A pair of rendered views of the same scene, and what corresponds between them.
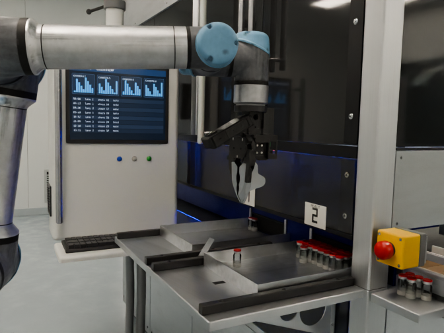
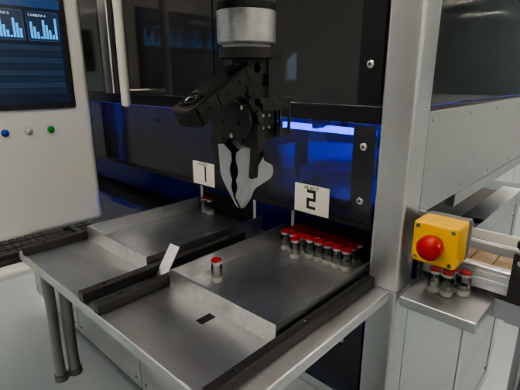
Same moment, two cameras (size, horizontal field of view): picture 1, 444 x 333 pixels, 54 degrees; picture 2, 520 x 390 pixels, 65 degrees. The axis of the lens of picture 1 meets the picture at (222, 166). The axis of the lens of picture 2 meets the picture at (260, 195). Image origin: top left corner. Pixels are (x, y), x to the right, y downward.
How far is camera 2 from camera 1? 0.44 m
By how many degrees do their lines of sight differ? 21
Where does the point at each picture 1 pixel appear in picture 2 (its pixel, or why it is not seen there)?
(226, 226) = (174, 211)
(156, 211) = (73, 197)
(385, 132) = (424, 86)
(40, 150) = not seen: outside the picture
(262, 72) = not seen: outside the picture
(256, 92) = (263, 23)
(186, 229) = (124, 224)
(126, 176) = (20, 156)
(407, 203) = (432, 178)
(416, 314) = (471, 323)
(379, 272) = (406, 268)
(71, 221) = not seen: outside the picture
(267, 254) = (247, 251)
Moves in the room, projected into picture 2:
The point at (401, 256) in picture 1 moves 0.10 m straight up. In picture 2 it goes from (453, 254) to (462, 193)
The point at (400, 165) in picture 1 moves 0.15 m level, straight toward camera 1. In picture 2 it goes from (432, 130) to (469, 144)
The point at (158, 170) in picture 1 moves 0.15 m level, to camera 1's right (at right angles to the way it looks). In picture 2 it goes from (66, 144) to (118, 141)
